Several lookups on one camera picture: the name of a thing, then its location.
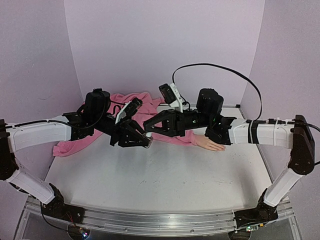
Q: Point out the pink sweatshirt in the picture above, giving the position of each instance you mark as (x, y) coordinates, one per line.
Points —
(145, 112)

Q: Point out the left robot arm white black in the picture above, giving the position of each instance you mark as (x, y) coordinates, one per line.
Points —
(19, 136)

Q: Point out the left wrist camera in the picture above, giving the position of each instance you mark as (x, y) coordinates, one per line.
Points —
(128, 110)

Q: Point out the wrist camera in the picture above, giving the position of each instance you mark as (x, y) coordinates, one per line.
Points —
(128, 110)
(172, 96)

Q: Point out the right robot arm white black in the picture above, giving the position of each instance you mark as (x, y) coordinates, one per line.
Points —
(290, 134)

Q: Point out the nail polish bottle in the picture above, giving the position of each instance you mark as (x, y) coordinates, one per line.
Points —
(149, 140)

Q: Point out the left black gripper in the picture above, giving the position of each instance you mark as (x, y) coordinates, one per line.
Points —
(131, 132)

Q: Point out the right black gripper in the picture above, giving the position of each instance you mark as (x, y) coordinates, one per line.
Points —
(175, 122)

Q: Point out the mannequin hand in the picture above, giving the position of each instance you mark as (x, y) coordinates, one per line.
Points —
(205, 143)

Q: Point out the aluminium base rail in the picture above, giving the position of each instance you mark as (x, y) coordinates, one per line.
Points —
(159, 224)

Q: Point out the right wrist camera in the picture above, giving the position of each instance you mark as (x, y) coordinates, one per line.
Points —
(172, 96)

